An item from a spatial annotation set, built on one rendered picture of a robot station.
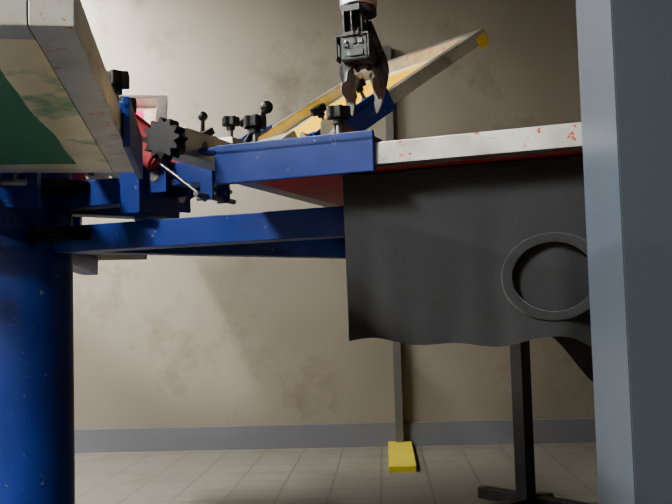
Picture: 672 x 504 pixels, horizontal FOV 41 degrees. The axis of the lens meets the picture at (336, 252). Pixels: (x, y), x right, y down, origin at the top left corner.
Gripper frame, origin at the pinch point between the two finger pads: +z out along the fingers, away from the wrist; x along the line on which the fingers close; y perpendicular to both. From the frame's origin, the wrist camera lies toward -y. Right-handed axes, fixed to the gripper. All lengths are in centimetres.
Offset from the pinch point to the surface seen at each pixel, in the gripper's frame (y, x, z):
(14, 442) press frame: 9, -82, 67
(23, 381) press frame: 8, -80, 54
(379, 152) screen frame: 29.4, 11.9, 14.6
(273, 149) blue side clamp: 30.3, -7.2, 12.4
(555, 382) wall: -311, -5, 81
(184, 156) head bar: 32.6, -23.5, 12.4
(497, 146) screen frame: 29.6, 31.7, 15.6
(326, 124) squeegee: 20.4, -0.9, 6.8
